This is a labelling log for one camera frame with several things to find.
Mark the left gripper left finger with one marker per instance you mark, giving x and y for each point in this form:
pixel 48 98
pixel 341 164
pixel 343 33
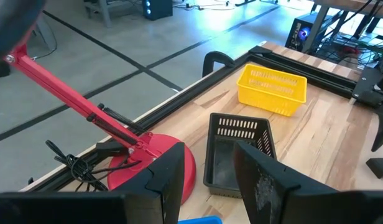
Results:
pixel 166 186

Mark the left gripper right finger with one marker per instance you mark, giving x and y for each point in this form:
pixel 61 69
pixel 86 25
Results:
pixel 266 193

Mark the computer tower with glowing fan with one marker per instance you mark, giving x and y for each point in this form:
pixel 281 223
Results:
pixel 295 31

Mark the yellow plastic basket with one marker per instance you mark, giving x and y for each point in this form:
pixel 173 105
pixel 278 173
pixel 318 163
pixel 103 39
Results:
pixel 272 99

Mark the grey metal stand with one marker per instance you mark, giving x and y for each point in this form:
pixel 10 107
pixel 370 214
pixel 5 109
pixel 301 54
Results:
pixel 103 9

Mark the black computer tower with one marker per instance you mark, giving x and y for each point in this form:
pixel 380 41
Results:
pixel 157 9

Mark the black plastic basket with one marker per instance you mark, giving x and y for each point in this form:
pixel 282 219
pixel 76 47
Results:
pixel 221 158

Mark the red desk lamp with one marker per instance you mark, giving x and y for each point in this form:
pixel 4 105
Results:
pixel 64 93

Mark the blue plastic basket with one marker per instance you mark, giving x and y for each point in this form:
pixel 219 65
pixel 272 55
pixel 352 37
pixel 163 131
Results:
pixel 201 221

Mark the wooden background workbench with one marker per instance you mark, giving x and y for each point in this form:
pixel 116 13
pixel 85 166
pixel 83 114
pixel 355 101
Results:
pixel 317 28

